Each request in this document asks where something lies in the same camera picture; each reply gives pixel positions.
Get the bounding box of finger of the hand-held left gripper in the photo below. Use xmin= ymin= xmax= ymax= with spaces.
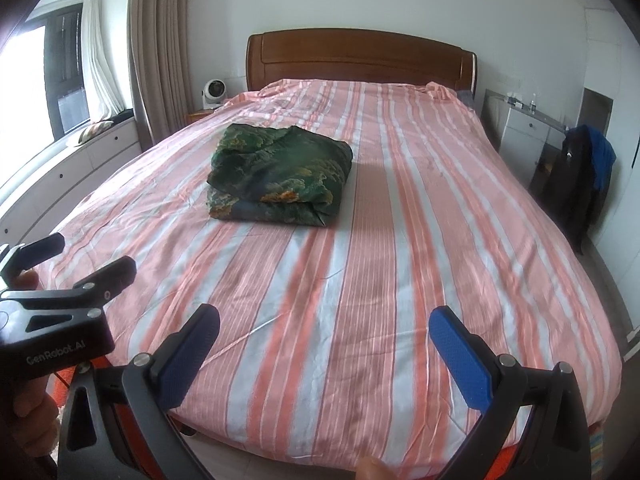
xmin=0 ymin=233 xmax=66 ymax=286
xmin=72 ymin=255 xmax=138 ymax=306

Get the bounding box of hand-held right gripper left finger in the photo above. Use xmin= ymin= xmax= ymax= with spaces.
xmin=57 ymin=304 xmax=221 ymax=480

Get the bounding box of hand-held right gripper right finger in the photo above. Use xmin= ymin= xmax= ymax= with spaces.
xmin=429 ymin=306 xmax=592 ymax=480

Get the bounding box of green patterned garment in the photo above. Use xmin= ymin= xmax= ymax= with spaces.
xmin=206 ymin=122 xmax=354 ymax=229

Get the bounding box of person's left hand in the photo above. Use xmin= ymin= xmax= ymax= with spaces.
xmin=0 ymin=360 xmax=62 ymax=467

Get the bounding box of person's right hand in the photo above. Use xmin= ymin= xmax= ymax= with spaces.
xmin=355 ymin=456 xmax=397 ymax=480

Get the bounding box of orange bed base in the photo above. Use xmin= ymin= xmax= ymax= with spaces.
xmin=50 ymin=357 xmax=598 ymax=480

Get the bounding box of white window seat cabinet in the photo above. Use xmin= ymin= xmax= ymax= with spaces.
xmin=0 ymin=117 xmax=144 ymax=252

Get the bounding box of pink striped bed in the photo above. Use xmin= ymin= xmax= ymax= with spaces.
xmin=32 ymin=78 xmax=623 ymax=462

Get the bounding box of patterned cushion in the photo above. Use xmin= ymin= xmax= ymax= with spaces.
xmin=75 ymin=120 xmax=114 ymax=146

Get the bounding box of colourful striped rug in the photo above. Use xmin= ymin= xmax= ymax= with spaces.
xmin=589 ymin=419 xmax=607 ymax=462

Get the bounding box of window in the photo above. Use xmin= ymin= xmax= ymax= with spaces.
xmin=0 ymin=2 xmax=92 ymax=147

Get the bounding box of black jacket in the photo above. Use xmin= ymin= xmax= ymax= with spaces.
xmin=542 ymin=127 xmax=608 ymax=257

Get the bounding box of white sheer curtain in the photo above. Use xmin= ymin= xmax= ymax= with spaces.
xmin=80 ymin=0 xmax=126 ymax=122

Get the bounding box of small white fan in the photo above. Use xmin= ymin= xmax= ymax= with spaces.
xmin=201 ymin=78 xmax=229 ymax=110

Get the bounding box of brown curtain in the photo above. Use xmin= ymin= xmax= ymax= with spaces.
xmin=127 ymin=0 xmax=194 ymax=151

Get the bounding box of white dresser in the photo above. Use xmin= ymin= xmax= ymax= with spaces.
xmin=499 ymin=99 xmax=569 ymax=182

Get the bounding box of blue garment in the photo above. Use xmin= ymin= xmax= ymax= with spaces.
xmin=581 ymin=125 xmax=617 ymax=194

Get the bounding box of brown wooden headboard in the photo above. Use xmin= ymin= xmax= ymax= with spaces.
xmin=246 ymin=28 xmax=478 ymax=94

